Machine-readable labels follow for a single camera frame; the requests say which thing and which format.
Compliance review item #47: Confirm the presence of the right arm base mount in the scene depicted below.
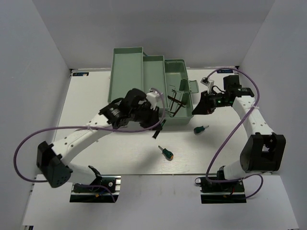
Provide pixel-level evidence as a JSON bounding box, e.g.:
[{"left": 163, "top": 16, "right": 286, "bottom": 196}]
[{"left": 195, "top": 177, "right": 247, "bottom": 204}]

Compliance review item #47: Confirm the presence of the thin brown hex key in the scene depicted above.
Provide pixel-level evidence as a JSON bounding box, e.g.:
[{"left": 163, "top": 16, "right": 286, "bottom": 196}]
[{"left": 170, "top": 89, "right": 182, "bottom": 113}]

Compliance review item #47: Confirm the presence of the blue table sticker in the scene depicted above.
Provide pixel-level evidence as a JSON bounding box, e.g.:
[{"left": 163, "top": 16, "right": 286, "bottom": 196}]
[
  {"left": 216, "top": 69, "right": 234, "bottom": 74},
  {"left": 72, "top": 72, "right": 89, "bottom": 77}
]

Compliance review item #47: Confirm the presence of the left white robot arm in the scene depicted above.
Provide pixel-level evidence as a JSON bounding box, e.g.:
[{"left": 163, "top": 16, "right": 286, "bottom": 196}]
[{"left": 36, "top": 88, "right": 165, "bottom": 191}]

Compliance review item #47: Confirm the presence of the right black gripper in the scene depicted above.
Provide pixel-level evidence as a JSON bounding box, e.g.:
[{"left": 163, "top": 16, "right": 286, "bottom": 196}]
[{"left": 192, "top": 90, "right": 230, "bottom": 115}]

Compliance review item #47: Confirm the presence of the right blue table sticker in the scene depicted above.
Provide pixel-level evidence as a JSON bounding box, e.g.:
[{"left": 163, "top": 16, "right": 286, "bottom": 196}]
[{"left": 216, "top": 69, "right": 234, "bottom": 74}]

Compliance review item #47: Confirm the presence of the left blue table sticker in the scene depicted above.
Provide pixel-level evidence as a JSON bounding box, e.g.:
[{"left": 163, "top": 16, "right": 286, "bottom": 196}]
[{"left": 72, "top": 72, "right": 89, "bottom": 77}]

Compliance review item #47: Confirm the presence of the green stubby screwdriver clear cap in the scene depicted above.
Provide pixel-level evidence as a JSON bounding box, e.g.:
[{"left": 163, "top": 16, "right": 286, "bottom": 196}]
[{"left": 193, "top": 126, "right": 209, "bottom": 135}]

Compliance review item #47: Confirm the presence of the green stubby screwdriver orange cap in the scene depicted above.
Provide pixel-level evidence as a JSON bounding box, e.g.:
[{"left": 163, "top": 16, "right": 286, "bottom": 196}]
[{"left": 158, "top": 146, "right": 174, "bottom": 161}]

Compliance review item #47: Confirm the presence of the green plastic toolbox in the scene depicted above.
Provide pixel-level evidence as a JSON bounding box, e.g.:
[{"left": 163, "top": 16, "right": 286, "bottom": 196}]
[{"left": 108, "top": 47, "right": 199, "bottom": 126}]

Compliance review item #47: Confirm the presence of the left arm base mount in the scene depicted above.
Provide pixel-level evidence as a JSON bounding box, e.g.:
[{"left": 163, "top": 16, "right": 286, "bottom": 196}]
[{"left": 70, "top": 175, "right": 121, "bottom": 203}]

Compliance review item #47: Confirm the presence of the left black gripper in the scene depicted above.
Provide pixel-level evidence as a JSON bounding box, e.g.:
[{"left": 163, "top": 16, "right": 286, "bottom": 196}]
[{"left": 130, "top": 102, "right": 163, "bottom": 130}]

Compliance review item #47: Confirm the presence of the large brown hex key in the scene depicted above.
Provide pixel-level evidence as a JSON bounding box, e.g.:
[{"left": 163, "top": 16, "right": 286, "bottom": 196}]
[{"left": 168, "top": 92, "right": 188, "bottom": 117}]

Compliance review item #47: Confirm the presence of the medium brown hex key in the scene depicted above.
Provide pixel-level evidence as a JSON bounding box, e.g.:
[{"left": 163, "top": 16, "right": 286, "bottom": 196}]
[{"left": 167, "top": 95, "right": 186, "bottom": 106}]

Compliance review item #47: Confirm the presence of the slim black green screwdriver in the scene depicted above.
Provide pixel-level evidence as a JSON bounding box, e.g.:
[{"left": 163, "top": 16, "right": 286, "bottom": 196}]
[{"left": 152, "top": 119, "right": 166, "bottom": 139}]

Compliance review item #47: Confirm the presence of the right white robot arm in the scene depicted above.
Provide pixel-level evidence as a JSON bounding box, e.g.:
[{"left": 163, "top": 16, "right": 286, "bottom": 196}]
[{"left": 199, "top": 75, "right": 286, "bottom": 191}]

